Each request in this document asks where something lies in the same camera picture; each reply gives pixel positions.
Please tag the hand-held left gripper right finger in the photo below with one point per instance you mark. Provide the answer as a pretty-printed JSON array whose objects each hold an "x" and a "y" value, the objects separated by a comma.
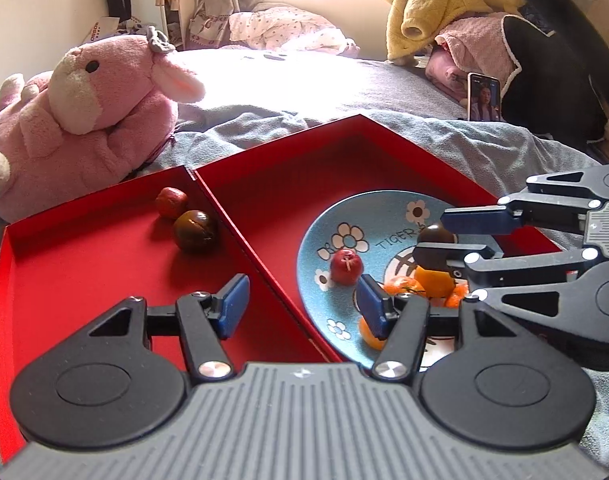
[{"x": 374, "y": 312}]

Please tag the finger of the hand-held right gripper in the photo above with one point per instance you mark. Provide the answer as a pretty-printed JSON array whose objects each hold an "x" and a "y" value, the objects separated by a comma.
[
  {"x": 477, "y": 220},
  {"x": 454, "y": 254}
]

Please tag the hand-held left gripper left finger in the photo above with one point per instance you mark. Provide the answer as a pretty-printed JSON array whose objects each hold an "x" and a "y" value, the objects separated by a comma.
[{"x": 233, "y": 307}]

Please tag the dark brown tomato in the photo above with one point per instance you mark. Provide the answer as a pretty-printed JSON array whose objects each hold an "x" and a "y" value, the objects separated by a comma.
[
  {"x": 194, "y": 231},
  {"x": 434, "y": 234}
]

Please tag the orange mandarin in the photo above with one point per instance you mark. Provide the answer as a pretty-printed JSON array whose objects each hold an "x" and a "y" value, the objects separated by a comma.
[
  {"x": 457, "y": 301},
  {"x": 402, "y": 287}
]

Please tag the small red apple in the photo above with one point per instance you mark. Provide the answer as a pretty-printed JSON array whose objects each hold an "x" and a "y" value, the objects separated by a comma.
[{"x": 347, "y": 266}]

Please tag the blue tiger print plate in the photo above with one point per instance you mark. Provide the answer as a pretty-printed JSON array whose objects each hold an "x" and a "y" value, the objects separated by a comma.
[{"x": 324, "y": 245}]

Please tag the red tray with fruit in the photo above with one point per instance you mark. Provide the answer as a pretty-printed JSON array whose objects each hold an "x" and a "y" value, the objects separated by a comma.
[{"x": 84, "y": 270}]

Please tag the grey blanket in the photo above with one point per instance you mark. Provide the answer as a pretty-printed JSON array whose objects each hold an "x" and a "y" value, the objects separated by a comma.
[{"x": 434, "y": 140}]

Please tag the small red fruit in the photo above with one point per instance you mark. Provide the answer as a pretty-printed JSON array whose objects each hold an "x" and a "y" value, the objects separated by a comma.
[{"x": 169, "y": 202}]

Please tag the smartphone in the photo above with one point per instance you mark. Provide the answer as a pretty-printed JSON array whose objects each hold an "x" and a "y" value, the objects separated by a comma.
[{"x": 483, "y": 96}]

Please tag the red tray under plate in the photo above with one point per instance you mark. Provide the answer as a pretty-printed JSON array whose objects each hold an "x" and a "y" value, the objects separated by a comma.
[{"x": 284, "y": 185}]

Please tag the light blue blanket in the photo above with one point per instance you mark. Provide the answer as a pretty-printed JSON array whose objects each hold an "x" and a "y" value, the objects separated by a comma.
[{"x": 606, "y": 410}]

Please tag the pink towel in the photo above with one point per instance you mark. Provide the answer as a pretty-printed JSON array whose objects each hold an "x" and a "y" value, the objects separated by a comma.
[{"x": 479, "y": 45}]

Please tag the pale bed sheet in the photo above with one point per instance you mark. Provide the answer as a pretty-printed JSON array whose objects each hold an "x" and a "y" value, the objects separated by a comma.
[{"x": 309, "y": 80}]

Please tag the yellow fleece towel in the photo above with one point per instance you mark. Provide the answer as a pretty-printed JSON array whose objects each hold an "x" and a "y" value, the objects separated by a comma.
[{"x": 434, "y": 5}]

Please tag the pink plush toy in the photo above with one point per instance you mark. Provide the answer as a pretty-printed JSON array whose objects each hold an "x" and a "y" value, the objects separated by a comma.
[{"x": 84, "y": 135}]

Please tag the pink dotted garment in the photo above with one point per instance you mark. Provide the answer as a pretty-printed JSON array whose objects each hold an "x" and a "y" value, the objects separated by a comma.
[{"x": 284, "y": 27}]

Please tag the white printed bag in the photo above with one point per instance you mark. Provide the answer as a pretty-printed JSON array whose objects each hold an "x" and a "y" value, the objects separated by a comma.
[{"x": 98, "y": 29}]

